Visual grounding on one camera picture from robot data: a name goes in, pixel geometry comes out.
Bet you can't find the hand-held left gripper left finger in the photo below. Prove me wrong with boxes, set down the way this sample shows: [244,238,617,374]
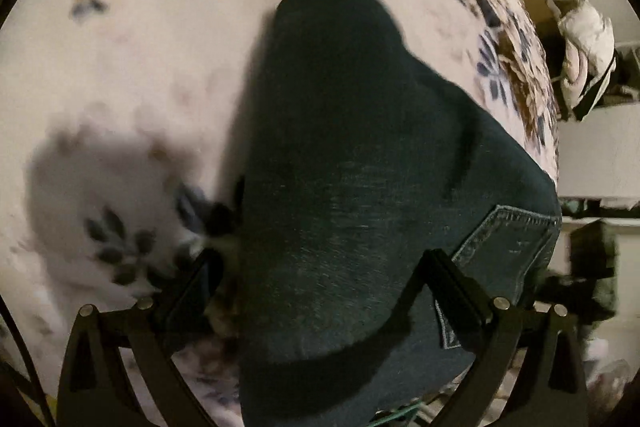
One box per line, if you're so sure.
[56,247,226,427]

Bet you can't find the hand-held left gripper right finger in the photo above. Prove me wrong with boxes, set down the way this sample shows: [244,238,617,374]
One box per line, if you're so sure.
[417,248,590,427]

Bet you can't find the dark blue jeans pants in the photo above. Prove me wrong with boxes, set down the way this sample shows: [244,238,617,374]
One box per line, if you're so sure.
[232,0,563,427]

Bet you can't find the floral bed blanket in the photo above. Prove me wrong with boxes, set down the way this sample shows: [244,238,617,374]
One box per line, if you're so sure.
[0,0,561,427]

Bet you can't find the white down jacket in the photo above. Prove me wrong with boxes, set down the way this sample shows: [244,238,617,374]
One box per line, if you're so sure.
[556,0,617,108]

